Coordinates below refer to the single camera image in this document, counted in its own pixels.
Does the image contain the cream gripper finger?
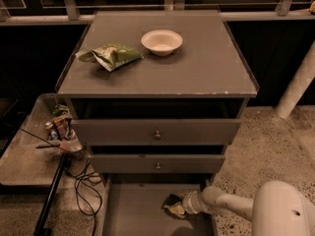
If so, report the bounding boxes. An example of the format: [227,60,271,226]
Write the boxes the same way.
[168,205,186,219]

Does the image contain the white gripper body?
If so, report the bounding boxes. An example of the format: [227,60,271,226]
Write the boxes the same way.
[182,191,203,214]

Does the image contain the green yellow sponge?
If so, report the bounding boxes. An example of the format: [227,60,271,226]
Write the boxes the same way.
[162,194,182,209]

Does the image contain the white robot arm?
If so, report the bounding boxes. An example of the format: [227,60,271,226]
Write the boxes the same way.
[163,181,315,236]

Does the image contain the grey bottom drawer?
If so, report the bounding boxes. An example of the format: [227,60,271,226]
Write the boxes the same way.
[102,173,215,236]

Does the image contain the grey drawer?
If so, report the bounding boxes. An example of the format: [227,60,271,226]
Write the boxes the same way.
[102,173,215,236]
[72,99,240,146]
[90,146,225,174]

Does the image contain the grey middle drawer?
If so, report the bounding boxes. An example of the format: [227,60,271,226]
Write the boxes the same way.
[90,146,225,174]

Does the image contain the grey drawer cabinet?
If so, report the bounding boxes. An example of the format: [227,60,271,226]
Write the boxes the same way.
[54,9,260,185]

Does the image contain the grey top drawer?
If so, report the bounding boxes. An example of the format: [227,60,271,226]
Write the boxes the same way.
[72,99,240,146]

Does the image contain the black metal pole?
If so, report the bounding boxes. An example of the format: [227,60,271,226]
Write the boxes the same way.
[32,153,69,236]

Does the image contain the snack items in bin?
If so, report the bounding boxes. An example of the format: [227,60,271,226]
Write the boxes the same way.
[45,104,76,141]

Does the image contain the clear plastic bin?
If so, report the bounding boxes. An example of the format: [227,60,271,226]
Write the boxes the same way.
[21,93,83,152]

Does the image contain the white paper bowl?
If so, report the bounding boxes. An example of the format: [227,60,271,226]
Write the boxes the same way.
[141,29,183,56]

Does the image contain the green chip bag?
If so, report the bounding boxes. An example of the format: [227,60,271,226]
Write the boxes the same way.
[75,42,144,72]

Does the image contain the metal window railing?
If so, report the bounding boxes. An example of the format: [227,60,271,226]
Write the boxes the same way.
[0,0,315,25]

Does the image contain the black cable on floor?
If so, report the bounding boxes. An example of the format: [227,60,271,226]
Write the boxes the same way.
[63,149,103,236]

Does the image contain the white support post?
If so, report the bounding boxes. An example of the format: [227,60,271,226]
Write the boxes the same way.
[275,40,315,119]

